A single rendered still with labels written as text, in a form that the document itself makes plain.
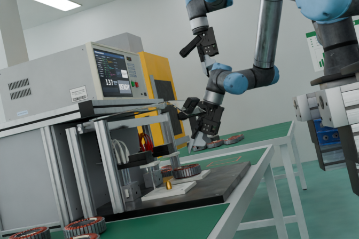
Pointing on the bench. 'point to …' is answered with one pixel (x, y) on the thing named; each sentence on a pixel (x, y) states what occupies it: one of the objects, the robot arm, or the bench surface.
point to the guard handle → (191, 102)
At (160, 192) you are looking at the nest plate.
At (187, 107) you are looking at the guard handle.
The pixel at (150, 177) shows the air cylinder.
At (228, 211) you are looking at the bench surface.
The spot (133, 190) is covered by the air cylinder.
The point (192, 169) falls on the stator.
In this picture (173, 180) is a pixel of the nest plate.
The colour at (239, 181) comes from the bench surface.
